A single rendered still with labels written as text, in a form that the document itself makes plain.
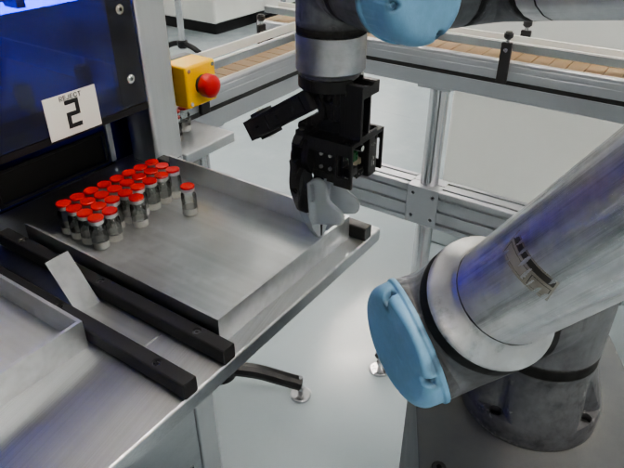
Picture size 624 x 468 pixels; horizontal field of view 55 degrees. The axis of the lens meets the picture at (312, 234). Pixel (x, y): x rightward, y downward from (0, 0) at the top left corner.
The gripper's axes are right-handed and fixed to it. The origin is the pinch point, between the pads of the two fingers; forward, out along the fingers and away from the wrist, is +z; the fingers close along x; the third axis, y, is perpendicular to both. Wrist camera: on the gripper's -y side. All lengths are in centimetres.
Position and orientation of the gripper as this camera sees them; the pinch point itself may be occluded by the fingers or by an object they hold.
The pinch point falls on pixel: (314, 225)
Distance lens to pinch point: 75.9
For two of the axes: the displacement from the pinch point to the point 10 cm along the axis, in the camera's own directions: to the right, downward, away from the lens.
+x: 5.6, -4.4, 7.0
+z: 0.0, 8.5, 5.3
